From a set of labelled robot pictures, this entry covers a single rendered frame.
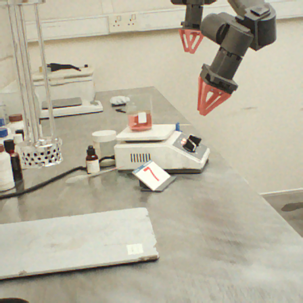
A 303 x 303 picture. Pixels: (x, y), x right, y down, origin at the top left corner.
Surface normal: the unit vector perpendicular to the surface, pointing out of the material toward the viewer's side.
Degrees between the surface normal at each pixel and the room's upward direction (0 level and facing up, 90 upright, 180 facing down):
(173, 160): 90
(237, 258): 0
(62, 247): 0
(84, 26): 90
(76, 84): 93
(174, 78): 90
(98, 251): 0
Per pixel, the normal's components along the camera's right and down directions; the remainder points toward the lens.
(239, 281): -0.09, -0.96
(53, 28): 0.11, 0.25
